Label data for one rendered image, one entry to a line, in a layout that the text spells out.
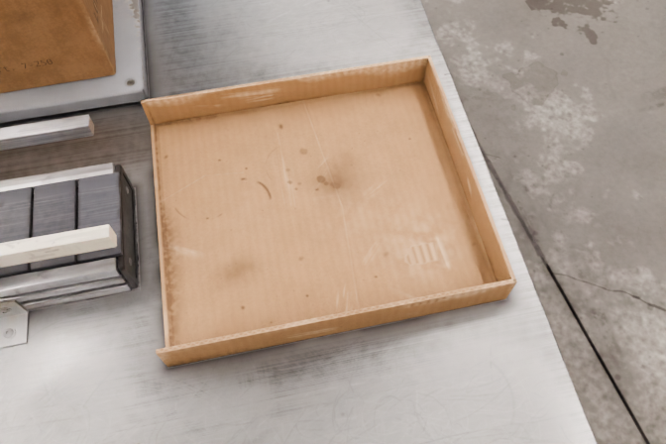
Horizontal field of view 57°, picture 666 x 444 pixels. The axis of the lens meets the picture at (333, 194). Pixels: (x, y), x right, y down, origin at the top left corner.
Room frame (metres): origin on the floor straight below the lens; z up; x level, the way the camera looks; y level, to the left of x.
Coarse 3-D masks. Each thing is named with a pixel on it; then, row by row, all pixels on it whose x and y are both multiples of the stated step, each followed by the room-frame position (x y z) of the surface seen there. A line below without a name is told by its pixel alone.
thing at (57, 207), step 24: (0, 192) 0.28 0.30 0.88; (24, 192) 0.28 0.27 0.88; (48, 192) 0.28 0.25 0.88; (72, 192) 0.28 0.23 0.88; (96, 192) 0.28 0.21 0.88; (120, 192) 0.28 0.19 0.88; (0, 216) 0.25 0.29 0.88; (24, 216) 0.25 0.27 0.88; (48, 216) 0.25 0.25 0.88; (72, 216) 0.25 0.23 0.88; (96, 216) 0.25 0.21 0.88; (120, 216) 0.25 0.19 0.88; (0, 240) 0.23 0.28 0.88; (120, 240) 0.23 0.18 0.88; (24, 264) 0.21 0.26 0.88; (48, 264) 0.21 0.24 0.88; (72, 264) 0.21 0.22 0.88
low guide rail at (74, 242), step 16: (32, 240) 0.21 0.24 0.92; (48, 240) 0.21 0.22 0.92; (64, 240) 0.21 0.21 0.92; (80, 240) 0.21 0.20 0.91; (96, 240) 0.21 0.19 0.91; (112, 240) 0.22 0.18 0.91; (0, 256) 0.20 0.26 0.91; (16, 256) 0.20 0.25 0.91; (32, 256) 0.20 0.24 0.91; (48, 256) 0.21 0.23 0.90; (64, 256) 0.21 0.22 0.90
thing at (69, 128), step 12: (60, 120) 0.29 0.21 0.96; (72, 120) 0.29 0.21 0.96; (84, 120) 0.29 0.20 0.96; (0, 132) 0.28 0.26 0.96; (12, 132) 0.28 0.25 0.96; (24, 132) 0.28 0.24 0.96; (36, 132) 0.28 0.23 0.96; (48, 132) 0.28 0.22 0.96; (60, 132) 0.28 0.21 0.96; (72, 132) 0.29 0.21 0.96; (84, 132) 0.29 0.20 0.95; (0, 144) 0.28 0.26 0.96; (12, 144) 0.28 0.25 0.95; (24, 144) 0.28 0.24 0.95; (36, 144) 0.28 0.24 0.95
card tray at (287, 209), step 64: (384, 64) 0.44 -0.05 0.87; (192, 128) 0.38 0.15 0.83; (256, 128) 0.38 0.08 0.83; (320, 128) 0.38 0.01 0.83; (384, 128) 0.38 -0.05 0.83; (448, 128) 0.37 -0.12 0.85; (192, 192) 0.30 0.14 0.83; (256, 192) 0.30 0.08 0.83; (320, 192) 0.30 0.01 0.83; (384, 192) 0.30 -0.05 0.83; (448, 192) 0.30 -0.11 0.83; (192, 256) 0.24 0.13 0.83; (256, 256) 0.24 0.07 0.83; (320, 256) 0.24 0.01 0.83; (384, 256) 0.24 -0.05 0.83; (448, 256) 0.24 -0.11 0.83; (192, 320) 0.17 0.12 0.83; (256, 320) 0.17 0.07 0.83; (320, 320) 0.16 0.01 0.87; (384, 320) 0.17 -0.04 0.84
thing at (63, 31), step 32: (0, 0) 0.42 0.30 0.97; (32, 0) 0.43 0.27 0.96; (64, 0) 0.44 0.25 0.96; (96, 0) 0.48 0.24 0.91; (0, 32) 0.42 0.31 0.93; (32, 32) 0.43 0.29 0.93; (64, 32) 0.43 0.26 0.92; (96, 32) 0.44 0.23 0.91; (0, 64) 0.42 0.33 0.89; (32, 64) 0.42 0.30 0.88; (64, 64) 0.43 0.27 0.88; (96, 64) 0.44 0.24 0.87
